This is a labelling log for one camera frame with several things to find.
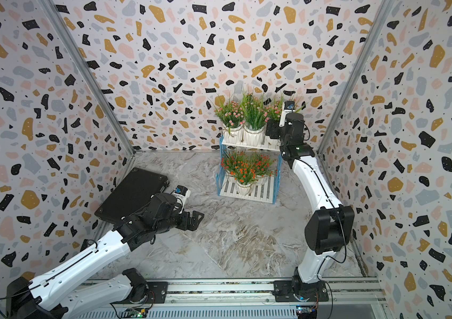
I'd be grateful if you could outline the blue white two-tier rack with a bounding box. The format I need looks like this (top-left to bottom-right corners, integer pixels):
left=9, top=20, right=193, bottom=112
left=216, top=138, right=283, bottom=204

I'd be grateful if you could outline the black case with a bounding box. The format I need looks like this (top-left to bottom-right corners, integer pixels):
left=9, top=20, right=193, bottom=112
left=95, top=167, right=169, bottom=225

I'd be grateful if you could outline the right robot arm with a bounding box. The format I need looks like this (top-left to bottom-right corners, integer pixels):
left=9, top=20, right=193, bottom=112
left=271, top=111, right=355, bottom=302

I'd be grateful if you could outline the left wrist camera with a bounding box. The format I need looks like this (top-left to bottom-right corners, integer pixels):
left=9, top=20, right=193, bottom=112
left=171, top=185, right=191, bottom=207

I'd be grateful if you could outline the red flower pot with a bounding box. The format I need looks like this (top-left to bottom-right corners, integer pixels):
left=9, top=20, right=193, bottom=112
left=221, top=150, right=248, bottom=178
left=251, top=153, right=275, bottom=186

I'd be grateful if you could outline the orange flower pot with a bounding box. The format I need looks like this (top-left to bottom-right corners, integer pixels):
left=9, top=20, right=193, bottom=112
left=232, top=162, right=256, bottom=196

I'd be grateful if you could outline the pink flower pot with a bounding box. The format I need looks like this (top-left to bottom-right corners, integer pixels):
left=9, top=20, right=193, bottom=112
left=215, top=100, right=245, bottom=144
left=267, top=94, right=306, bottom=123
left=240, top=93, right=268, bottom=146

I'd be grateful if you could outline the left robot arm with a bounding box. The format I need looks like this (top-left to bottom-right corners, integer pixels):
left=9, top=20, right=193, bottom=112
left=0, top=193, right=204, bottom=318

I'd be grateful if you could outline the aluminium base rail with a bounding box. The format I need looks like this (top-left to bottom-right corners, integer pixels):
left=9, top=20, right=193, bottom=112
left=58, top=277, right=392, bottom=318

